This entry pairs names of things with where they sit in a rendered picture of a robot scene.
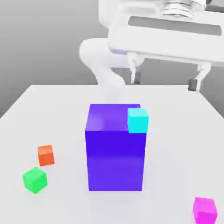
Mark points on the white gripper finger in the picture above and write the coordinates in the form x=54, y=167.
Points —
x=133, y=70
x=197, y=82

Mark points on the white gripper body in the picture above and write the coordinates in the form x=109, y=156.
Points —
x=157, y=41

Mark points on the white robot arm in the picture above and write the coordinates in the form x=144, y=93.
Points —
x=98, y=57

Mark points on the small cyan cube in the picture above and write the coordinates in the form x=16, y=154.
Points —
x=138, y=122

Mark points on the small orange cube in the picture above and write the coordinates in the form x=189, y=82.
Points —
x=46, y=157

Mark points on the small magenta cube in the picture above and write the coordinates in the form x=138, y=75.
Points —
x=204, y=211

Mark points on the small green cube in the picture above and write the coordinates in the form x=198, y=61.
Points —
x=35, y=181

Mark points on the large purple box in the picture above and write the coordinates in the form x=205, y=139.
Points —
x=115, y=157

